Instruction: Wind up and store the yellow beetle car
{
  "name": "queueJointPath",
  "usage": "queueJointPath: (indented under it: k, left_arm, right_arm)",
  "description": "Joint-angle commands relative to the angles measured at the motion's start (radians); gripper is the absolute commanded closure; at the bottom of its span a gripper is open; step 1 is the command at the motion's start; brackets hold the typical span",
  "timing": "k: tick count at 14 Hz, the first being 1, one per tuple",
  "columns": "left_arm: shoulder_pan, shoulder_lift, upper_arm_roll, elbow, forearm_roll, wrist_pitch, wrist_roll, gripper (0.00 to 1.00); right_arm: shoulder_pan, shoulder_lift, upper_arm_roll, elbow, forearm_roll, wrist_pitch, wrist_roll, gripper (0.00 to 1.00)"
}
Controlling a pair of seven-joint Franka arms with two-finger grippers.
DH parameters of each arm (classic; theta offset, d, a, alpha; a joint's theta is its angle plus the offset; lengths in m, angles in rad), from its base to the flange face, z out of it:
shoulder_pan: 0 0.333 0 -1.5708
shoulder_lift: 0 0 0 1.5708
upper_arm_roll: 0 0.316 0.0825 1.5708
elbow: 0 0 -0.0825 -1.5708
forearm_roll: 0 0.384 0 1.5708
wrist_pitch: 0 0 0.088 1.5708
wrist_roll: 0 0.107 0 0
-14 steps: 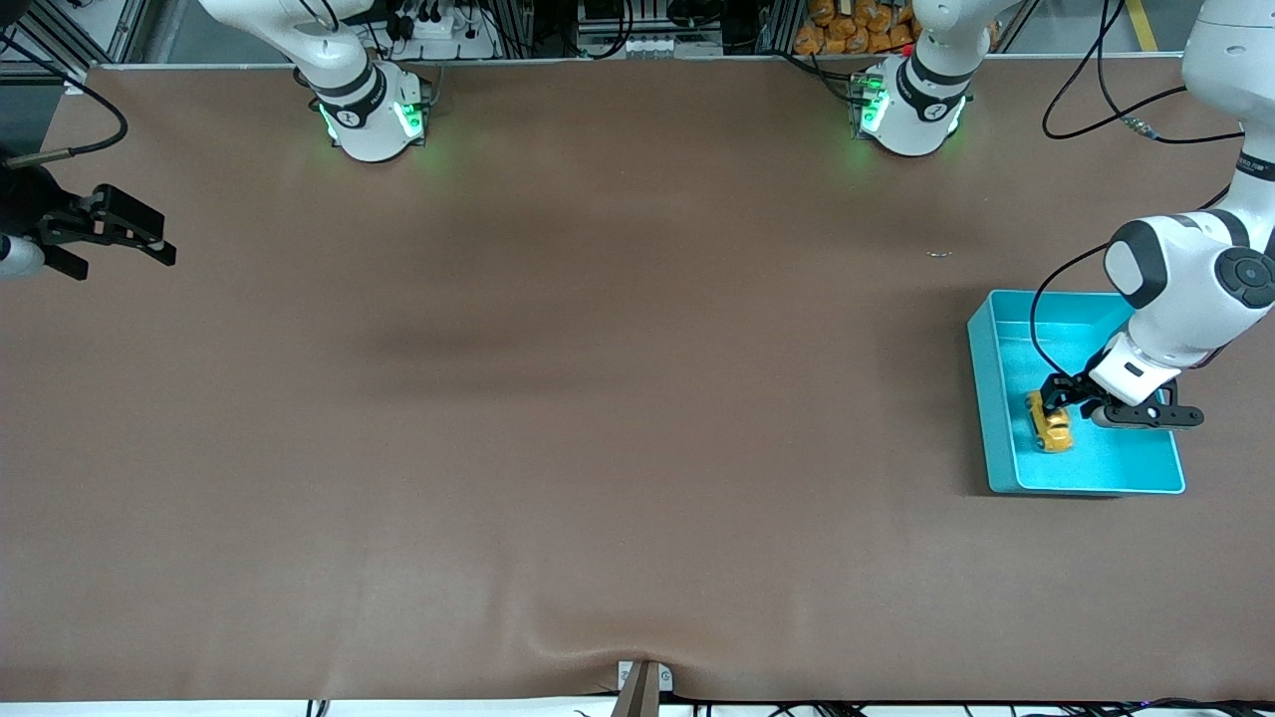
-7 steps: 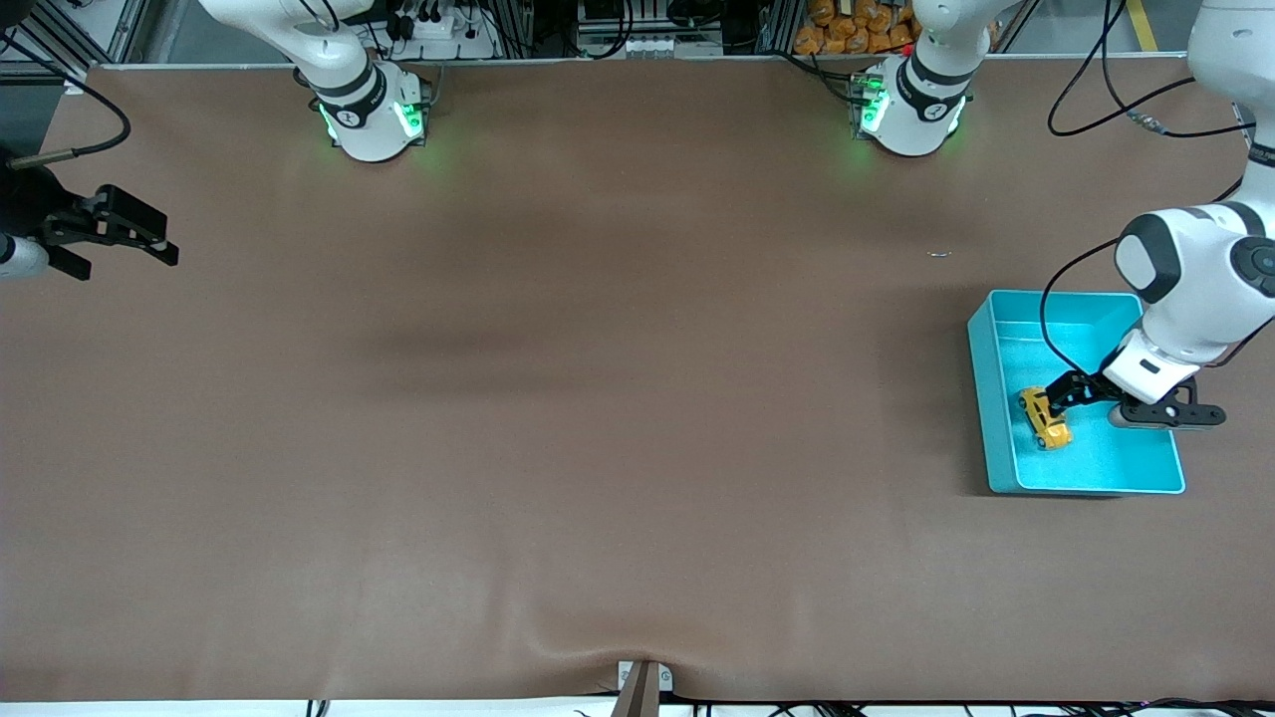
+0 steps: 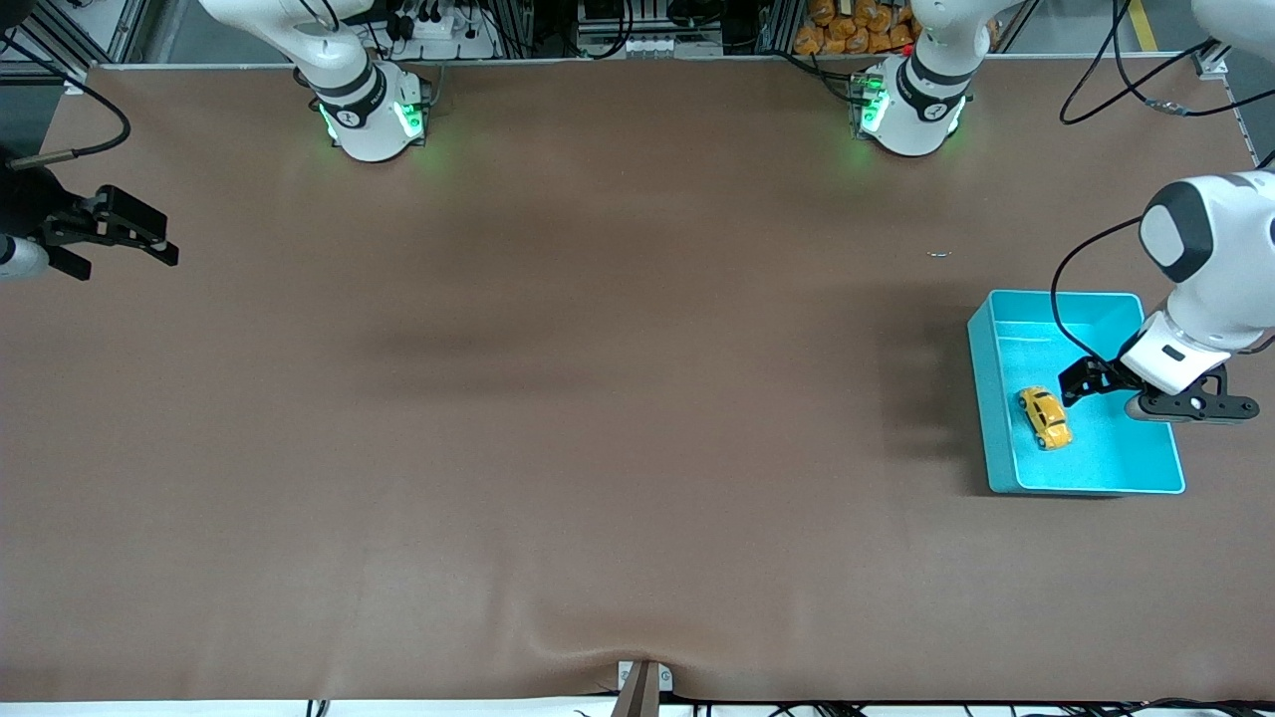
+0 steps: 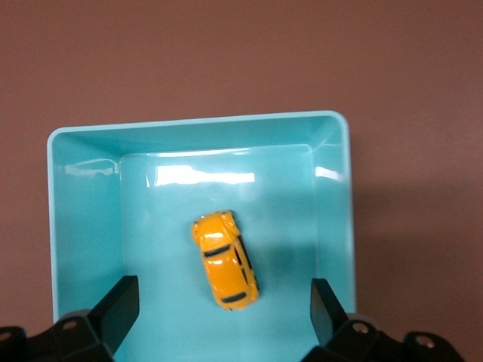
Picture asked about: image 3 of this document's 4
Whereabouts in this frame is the orange packets pile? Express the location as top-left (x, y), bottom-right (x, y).
top-left (794, 0), bottom-right (999, 57)

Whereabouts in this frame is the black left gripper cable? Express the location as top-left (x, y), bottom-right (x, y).
top-left (1050, 214), bottom-right (1147, 371)

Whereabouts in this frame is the yellow beetle toy car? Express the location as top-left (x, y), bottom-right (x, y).
top-left (1016, 386), bottom-right (1075, 451)

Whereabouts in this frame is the white power strip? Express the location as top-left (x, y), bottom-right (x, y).
top-left (393, 0), bottom-right (499, 59)

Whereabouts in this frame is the black cable with connector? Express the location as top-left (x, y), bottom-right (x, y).
top-left (1059, 0), bottom-right (1275, 127)

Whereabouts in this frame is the white terminal block device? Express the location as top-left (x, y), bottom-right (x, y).
top-left (578, 30), bottom-right (723, 59)

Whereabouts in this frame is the teal plastic bin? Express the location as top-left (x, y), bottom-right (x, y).
top-left (967, 290), bottom-right (1186, 496)

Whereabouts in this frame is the metal table edge bracket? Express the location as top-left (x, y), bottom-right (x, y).
top-left (616, 660), bottom-right (674, 717)

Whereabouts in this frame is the brown table mat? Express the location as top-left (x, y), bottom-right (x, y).
top-left (0, 55), bottom-right (1275, 703)

